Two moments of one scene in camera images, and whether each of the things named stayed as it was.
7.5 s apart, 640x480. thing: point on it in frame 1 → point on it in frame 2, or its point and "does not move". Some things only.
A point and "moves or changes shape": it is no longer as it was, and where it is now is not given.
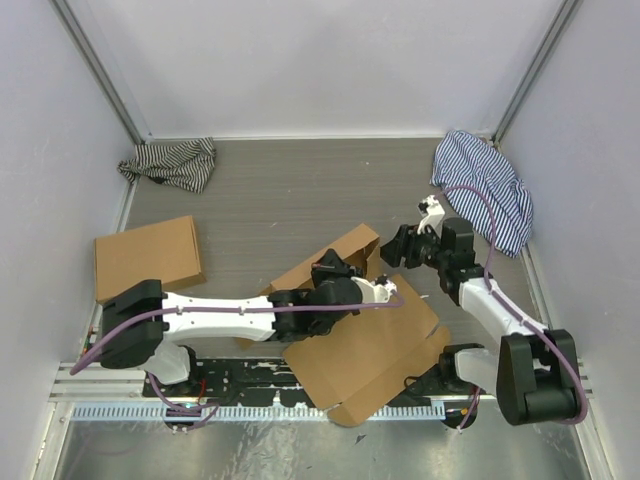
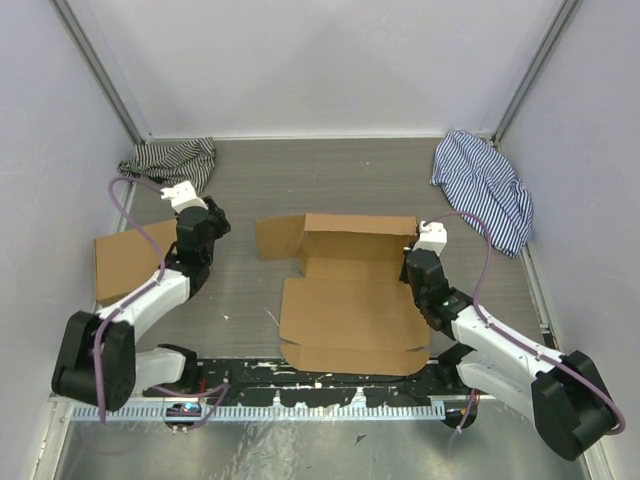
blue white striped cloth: x=466 y=159 does not move
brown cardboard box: x=354 y=367 moves or changes shape
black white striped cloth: x=189 y=163 does not move
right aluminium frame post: x=535 y=71 does not move
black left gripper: x=333 y=266 → x=219 y=216
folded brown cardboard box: x=166 y=251 does not move
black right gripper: x=404 y=244 → x=404 y=273
